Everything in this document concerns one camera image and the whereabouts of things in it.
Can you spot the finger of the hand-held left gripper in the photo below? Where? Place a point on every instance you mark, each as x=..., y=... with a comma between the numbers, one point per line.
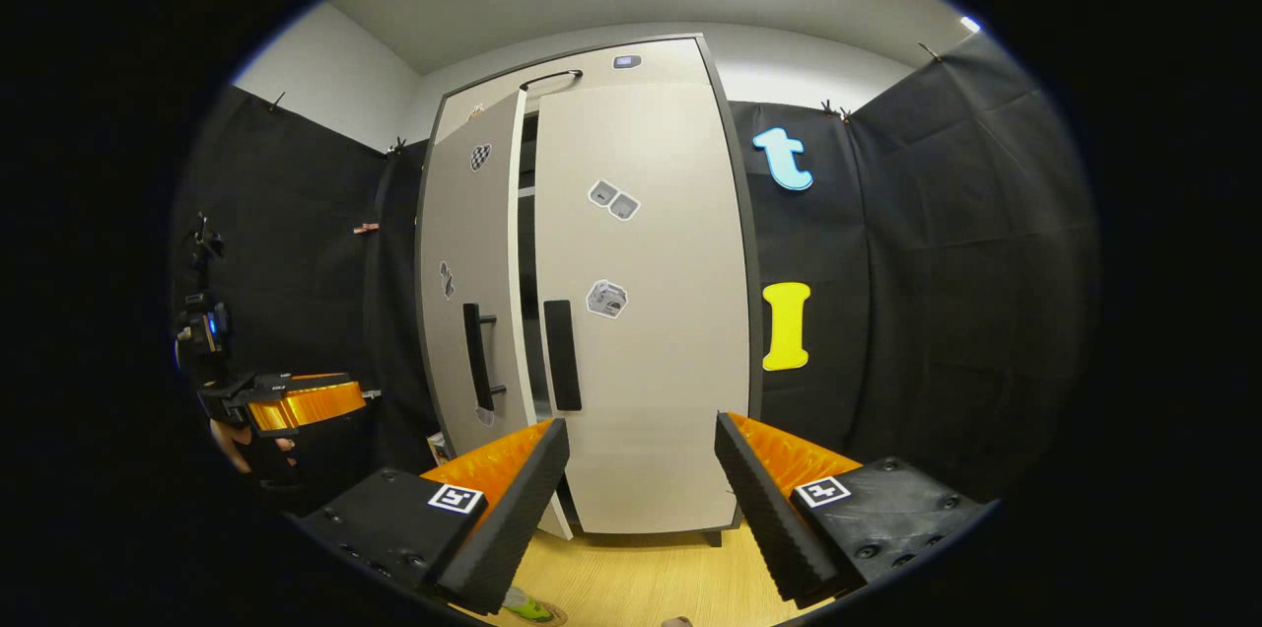
x=306, y=405
x=296, y=377

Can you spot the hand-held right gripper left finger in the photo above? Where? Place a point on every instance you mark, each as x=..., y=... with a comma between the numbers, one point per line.
x=518, y=523

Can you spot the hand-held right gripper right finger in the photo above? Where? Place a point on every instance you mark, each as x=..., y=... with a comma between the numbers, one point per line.
x=769, y=528

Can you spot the green label plastic bottle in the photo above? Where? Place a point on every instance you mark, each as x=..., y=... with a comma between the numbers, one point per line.
x=527, y=607

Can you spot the round brown coaster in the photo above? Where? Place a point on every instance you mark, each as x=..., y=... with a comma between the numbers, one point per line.
x=558, y=615

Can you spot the white cabinet door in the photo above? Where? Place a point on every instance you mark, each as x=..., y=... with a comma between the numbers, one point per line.
x=661, y=390
x=458, y=233

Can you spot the white and grey cabinet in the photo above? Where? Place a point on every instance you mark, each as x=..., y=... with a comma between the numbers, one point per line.
x=526, y=252

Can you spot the black backdrop cloth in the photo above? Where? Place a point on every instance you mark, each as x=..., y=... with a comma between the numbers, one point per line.
x=937, y=312

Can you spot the small ceiling light panel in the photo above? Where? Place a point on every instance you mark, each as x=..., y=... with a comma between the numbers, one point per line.
x=971, y=24

